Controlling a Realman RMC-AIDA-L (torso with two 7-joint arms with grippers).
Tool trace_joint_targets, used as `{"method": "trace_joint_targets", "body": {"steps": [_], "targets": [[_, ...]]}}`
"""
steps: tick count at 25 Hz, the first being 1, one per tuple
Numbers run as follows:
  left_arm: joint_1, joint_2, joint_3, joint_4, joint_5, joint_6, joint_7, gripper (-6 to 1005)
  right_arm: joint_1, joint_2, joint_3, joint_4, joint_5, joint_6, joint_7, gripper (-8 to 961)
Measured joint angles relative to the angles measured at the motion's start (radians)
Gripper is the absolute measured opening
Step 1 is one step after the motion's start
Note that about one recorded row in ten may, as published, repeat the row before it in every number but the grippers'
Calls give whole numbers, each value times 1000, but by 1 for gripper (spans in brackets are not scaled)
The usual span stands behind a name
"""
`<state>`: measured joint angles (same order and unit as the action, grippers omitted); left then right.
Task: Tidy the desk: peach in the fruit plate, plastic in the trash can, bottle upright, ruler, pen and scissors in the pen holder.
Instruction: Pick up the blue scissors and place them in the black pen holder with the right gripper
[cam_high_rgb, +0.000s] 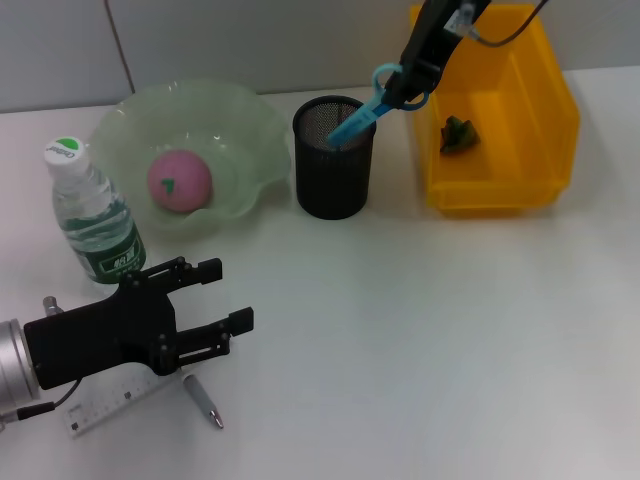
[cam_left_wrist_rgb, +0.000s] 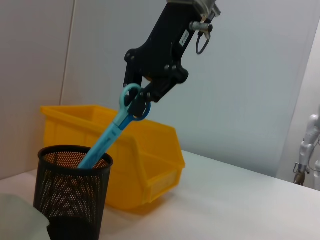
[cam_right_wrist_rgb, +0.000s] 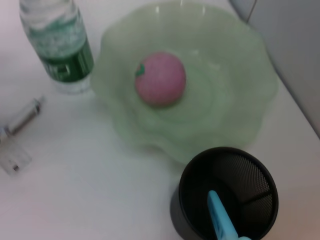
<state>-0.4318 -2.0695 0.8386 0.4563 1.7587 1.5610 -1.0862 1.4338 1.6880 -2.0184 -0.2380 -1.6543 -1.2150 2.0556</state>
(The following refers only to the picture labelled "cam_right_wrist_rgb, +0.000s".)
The silver ballpoint pen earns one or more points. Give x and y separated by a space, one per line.
25 116

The pale green glass fruit plate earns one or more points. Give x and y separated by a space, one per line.
225 87

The pink peach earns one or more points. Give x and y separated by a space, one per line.
160 78

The blue scissors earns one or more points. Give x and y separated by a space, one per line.
221 217

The black mesh pen holder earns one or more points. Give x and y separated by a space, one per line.
250 180

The clear water bottle green label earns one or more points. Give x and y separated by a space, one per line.
60 50

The clear plastic ruler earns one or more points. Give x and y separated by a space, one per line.
13 157

